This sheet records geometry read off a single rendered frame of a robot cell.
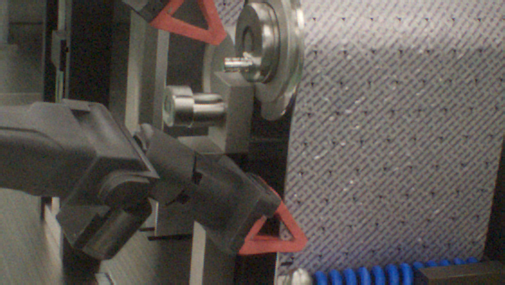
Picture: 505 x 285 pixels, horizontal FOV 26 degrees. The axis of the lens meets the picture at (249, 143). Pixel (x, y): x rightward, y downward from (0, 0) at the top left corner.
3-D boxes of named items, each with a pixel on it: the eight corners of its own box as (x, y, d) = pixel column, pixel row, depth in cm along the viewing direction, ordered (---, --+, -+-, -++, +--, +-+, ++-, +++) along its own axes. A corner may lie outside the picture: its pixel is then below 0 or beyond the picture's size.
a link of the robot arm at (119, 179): (119, 177, 85) (71, 103, 90) (39, 272, 89) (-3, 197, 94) (211, 190, 95) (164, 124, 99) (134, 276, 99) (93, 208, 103)
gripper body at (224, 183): (238, 261, 96) (173, 227, 93) (202, 216, 105) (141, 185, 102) (278, 201, 96) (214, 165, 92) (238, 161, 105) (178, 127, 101)
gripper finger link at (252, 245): (294, 284, 102) (217, 245, 98) (266, 252, 109) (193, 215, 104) (333, 225, 102) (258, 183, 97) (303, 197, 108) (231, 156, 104)
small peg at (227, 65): (225, 64, 100) (222, 75, 100) (253, 63, 101) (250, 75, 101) (221, 54, 100) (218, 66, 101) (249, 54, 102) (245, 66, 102)
